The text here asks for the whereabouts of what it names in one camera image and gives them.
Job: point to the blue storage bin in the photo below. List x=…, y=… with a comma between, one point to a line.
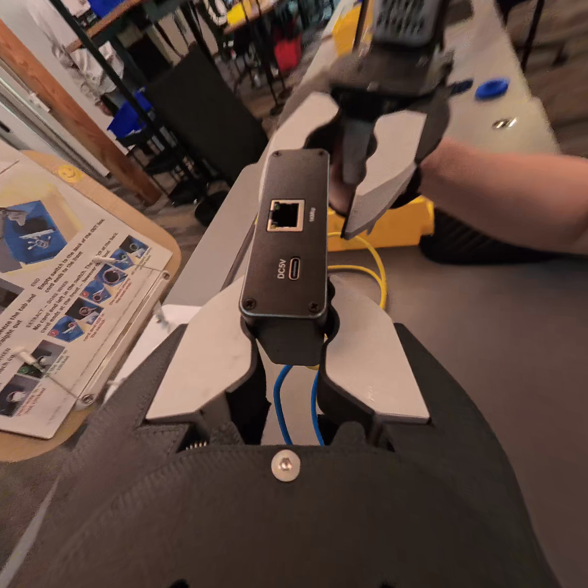
x=105, y=7
x=128, y=115

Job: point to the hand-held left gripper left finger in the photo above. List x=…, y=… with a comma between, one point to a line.
x=206, y=363

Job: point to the black ethernet splitter box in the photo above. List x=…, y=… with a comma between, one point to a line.
x=287, y=250

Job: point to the printed instruction sheet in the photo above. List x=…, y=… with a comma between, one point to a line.
x=69, y=285

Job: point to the person's right forearm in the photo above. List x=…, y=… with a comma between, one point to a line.
x=505, y=197

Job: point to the person's right hand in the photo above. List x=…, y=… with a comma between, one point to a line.
x=337, y=193

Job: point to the yellow smiley sticker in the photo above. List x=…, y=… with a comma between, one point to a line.
x=69, y=173

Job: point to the instruction sheet on wooden board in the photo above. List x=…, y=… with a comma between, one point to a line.
x=138, y=215

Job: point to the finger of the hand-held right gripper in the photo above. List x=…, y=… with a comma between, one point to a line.
x=390, y=165
x=312, y=115

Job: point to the yellow plastic bin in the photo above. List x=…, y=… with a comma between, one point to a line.
x=395, y=229

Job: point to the black office chair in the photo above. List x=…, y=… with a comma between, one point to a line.
x=202, y=119

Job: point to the red storage bin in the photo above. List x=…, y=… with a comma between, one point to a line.
x=288, y=55

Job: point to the wooden post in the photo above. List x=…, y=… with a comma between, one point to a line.
x=78, y=120

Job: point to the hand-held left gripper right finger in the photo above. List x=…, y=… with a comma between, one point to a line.
x=372, y=367

